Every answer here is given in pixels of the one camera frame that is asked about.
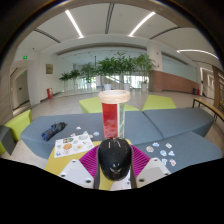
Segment wooden bench with black frame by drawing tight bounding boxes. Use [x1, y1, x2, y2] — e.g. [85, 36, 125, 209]
[192, 96, 224, 123]

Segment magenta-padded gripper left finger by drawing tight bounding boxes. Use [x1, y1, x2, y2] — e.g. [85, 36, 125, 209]
[58, 144, 101, 190]

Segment row of potted plants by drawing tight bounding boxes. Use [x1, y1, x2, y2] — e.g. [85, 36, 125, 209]
[59, 51, 156, 93]

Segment red fire extinguisher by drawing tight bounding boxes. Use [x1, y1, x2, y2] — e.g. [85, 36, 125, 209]
[46, 87, 54, 100]

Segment white sticker sheet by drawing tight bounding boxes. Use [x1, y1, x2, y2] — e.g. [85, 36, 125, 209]
[53, 133, 95, 159]

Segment dark blue folded umbrella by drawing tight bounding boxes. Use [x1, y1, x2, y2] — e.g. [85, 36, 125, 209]
[40, 121, 67, 142]

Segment dark grey seat block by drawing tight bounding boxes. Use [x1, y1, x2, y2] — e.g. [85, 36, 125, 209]
[0, 124, 16, 156]

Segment red prism with rope ends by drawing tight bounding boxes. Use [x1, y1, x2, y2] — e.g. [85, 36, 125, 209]
[97, 89, 131, 140]

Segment framed wall sign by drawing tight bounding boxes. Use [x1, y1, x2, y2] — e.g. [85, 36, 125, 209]
[45, 63, 54, 75]

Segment black computer mouse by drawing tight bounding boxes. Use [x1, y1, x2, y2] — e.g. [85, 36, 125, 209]
[97, 137, 133, 182]

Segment lime green upholstered bench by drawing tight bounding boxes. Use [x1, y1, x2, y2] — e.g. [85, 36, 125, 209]
[141, 94, 178, 112]
[78, 96, 141, 114]

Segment white printed mouse pad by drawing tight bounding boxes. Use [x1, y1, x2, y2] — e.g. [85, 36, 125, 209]
[109, 173, 132, 192]

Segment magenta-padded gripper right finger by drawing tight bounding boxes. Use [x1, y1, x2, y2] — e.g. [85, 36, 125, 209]
[129, 144, 172, 190]

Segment large grey upholstered bench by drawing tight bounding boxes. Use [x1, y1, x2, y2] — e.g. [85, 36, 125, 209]
[19, 111, 164, 160]

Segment ceiling light strips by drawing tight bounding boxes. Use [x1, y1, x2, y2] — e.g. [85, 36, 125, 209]
[64, 9, 219, 60]

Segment lime green seat block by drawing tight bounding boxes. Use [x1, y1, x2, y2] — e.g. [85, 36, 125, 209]
[3, 109, 33, 142]

